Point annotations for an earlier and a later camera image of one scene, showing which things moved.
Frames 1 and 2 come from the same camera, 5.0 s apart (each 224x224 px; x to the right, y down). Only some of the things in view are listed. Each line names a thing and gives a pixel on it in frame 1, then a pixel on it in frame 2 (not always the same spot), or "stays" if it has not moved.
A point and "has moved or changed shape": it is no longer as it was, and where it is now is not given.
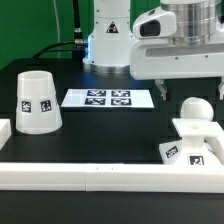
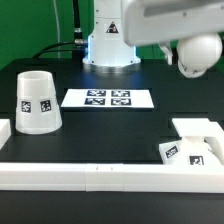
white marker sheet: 108,98 stays
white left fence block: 5,131 stays
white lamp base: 192,149 stays
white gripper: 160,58 to 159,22
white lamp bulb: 195,108 has moved or changed shape
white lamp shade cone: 38,109 stays
